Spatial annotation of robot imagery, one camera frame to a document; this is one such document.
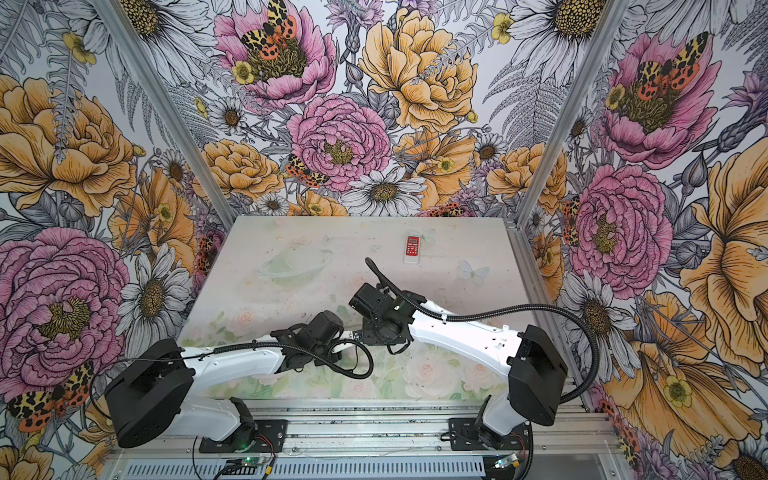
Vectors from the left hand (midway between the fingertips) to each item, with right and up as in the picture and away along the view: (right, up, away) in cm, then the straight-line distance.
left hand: (329, 341), depth 88 cm
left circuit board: (-15, -23, -17) cm, 32 cm away
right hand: (+14, +2, -11) cm, 18 cm away
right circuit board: (+46, -23, -17) cm, 54 cm away
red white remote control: (+25, +27, +23) cm, 44 cm away
